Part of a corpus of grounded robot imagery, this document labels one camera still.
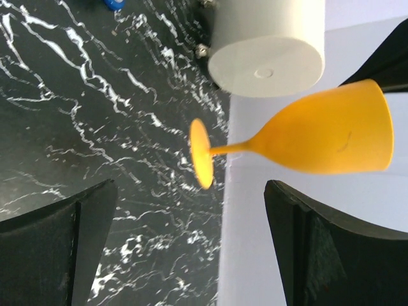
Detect blue black clip tool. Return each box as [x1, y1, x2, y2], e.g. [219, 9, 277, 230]
[104, 0, 126, 11]

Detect yellow plastic wine glass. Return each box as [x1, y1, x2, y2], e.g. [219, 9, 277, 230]
[189, 79, 394, 189]

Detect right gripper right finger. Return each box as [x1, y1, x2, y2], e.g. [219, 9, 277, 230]
[264, 180, 407, 305]

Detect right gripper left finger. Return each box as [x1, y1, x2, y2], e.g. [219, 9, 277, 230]
[1, 180, 118, 305]

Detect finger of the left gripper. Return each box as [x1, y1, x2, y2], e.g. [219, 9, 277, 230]
[339, 19, 407, 94]

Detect white cylindrical container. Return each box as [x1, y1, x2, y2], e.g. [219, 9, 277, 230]
[208, 0, 326, 98]

